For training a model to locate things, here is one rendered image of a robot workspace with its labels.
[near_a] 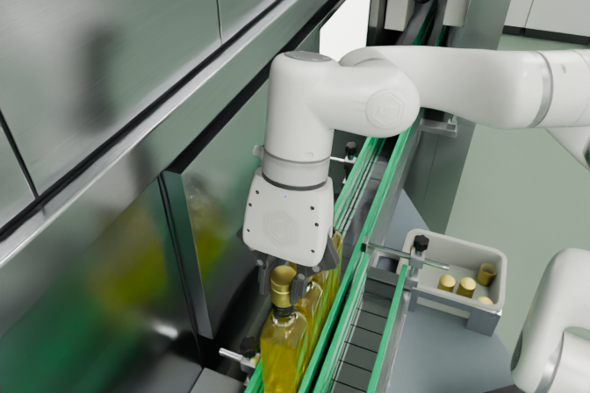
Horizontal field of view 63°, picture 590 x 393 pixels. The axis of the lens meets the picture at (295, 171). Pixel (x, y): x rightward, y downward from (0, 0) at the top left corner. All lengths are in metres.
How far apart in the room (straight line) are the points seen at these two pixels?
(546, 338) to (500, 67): 0.34
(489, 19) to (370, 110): 1.14
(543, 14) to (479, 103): 3.94
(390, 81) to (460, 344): 0.75
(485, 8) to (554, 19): 2.96
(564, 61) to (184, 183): 0.43
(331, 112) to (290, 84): 0.05
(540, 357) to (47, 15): 0.64
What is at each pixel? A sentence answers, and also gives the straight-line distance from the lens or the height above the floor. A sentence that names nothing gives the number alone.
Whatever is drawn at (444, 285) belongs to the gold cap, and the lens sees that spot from 1.13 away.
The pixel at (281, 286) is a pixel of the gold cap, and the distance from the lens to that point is 0.61.
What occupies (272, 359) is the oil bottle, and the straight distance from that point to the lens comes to 0.74.
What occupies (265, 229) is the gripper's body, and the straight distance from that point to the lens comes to 0.56.
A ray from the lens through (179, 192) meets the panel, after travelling 0.59.
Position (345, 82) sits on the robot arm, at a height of 1.44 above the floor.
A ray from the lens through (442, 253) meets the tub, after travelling 1.22.
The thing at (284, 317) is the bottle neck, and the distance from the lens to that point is 0.67.
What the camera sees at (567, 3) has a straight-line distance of 4.49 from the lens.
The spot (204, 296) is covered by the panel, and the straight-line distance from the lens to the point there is 0.73.
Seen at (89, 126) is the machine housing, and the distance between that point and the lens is 0.47.
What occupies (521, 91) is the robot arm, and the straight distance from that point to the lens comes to 0.54.
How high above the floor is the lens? 1.67
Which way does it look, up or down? 39 degrees down
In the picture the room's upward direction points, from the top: straight up
